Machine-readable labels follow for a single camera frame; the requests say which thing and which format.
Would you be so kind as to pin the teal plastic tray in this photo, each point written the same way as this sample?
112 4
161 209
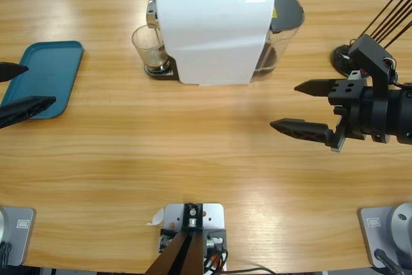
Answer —
54 62

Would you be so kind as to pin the black capsule holder with rods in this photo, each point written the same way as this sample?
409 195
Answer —
339 59

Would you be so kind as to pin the white tape scrap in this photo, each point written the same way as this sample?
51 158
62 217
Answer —
157 217

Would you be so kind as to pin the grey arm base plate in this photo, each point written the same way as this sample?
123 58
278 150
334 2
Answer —
22 223
375 223

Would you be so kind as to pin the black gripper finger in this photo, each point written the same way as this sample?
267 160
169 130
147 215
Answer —
11 71
27 109

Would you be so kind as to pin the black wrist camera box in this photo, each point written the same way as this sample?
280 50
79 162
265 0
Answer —
370 54

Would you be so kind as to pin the white capsule coffee machine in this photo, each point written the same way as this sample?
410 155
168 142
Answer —
209 36

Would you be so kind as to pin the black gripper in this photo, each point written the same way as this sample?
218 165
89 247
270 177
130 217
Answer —
357 117

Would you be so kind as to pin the clear drinking glass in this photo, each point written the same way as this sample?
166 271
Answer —
149 46

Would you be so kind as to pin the clear water tank black lid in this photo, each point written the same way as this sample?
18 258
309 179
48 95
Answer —
288 11

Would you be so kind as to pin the metal grille drip tray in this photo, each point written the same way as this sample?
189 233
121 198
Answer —
164 74

